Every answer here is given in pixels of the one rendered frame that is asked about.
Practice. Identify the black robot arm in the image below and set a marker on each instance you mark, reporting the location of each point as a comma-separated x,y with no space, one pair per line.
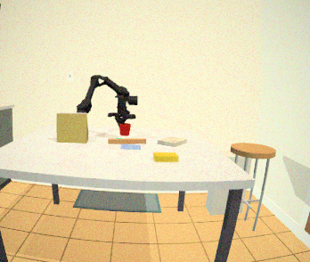
122,93

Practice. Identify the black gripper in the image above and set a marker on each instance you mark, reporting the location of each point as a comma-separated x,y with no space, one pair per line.
121,113

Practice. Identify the orange flat bar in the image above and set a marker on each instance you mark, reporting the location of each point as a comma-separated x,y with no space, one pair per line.
127,141

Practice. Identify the red cup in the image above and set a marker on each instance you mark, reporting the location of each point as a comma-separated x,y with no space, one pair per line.
124,129

